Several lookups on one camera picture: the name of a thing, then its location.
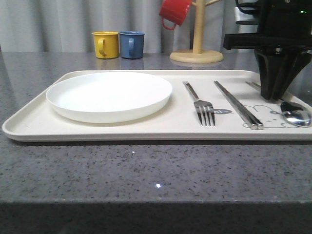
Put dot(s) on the wooden mug tree stand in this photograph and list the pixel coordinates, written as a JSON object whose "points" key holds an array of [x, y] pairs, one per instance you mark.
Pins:
{"points": [[197, 54]]}

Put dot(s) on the white round plate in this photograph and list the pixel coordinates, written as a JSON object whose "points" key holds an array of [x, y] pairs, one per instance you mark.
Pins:
{"points": [[109, 97]]}

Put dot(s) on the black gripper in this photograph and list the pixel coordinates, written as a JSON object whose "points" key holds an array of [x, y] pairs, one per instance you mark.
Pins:
{"points": [[285, 25]]}

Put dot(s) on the red enamel mug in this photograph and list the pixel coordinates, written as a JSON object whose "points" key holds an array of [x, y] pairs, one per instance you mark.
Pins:
{"points": [[174, 11]]}

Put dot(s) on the silver metal spoon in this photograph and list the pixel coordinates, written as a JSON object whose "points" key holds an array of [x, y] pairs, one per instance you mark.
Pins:
{"points": [[282, 114]]}

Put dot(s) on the silver metal fork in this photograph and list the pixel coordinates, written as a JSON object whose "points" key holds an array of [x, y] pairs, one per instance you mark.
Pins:
{"points": [[204, 109]]}

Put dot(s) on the cream rabbit print tray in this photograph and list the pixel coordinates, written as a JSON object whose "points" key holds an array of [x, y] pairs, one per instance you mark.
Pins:
{"points": [[36, 121]]}

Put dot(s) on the blue enamel mug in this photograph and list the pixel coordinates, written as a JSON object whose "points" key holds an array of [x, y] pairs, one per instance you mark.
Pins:
{"points": [[131, 44]]}

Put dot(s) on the yellow enamel mug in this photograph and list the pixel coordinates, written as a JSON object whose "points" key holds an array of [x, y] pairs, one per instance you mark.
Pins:
{"points": [[106, 44]]}

